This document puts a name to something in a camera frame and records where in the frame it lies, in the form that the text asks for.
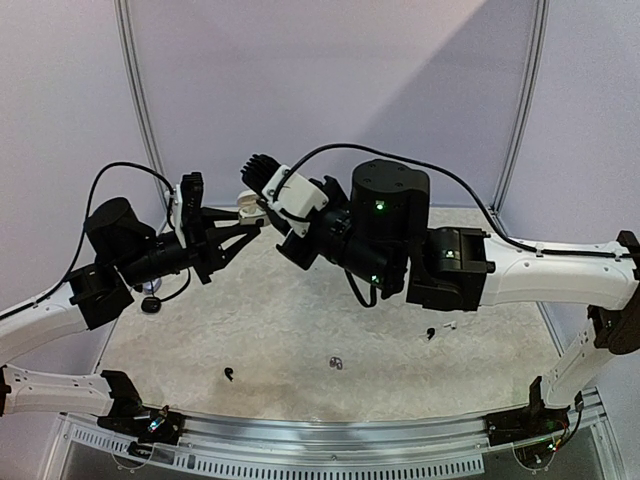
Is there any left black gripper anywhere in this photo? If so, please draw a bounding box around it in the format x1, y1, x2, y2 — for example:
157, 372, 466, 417
118, 206, 260, 287

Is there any white earbud charging case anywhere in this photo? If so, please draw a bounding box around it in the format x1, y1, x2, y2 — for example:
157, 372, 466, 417
237, 190, 267, 225

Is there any blue-grey charging case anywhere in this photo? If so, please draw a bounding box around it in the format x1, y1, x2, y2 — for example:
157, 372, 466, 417
142, 279, 162, 294

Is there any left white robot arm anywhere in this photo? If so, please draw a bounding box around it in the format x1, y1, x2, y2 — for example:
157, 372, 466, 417
1, 172, 267, 434

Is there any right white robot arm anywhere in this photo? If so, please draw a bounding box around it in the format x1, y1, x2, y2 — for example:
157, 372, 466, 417
242, 155, 639, 436

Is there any black charging case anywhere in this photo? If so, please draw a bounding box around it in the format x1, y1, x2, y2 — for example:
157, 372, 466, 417
140, 297, 162, 315

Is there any grey earbud centre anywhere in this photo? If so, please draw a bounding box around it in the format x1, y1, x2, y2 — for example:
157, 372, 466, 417
329, 357, 343, 370

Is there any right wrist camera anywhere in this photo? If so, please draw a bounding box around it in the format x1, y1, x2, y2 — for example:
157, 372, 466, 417
241, 154, 329, 238

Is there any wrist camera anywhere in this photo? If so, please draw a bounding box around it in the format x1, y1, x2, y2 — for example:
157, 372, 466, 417
165, 184, 186, 249
241, 154, 329, 238

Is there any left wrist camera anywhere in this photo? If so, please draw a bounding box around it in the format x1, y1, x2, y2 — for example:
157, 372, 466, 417
165, 184, 186, 249

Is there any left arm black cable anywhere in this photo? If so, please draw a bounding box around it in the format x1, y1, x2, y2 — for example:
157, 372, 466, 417
49, 160, 194, 306

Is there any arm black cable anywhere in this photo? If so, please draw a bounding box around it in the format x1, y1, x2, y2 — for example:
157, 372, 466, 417
49, 160, 194, 306
279, 143, 624, 309

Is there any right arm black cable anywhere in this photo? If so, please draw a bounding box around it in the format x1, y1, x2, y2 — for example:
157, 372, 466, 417
279, 143, 624, 309

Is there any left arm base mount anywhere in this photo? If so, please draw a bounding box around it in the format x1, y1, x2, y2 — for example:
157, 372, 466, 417
97, 370, 185, 460

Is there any aluminium front rail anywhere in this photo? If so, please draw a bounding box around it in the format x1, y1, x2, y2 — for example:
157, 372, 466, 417
43, 390, 624, 479

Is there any left aluminium frame post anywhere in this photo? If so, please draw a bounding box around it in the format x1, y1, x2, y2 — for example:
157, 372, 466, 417
114, 0, 166, 175

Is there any aluminium frame post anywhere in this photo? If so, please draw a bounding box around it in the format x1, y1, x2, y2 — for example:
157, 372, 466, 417
114, 0, 166, 175
490, 0, 549, 216

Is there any right aluminium frame post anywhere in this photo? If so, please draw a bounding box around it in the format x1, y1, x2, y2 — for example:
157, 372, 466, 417
490, 0, 549, 216

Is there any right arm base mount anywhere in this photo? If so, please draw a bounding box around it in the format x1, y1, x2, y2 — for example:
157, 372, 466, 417
483, 376, 584, 451

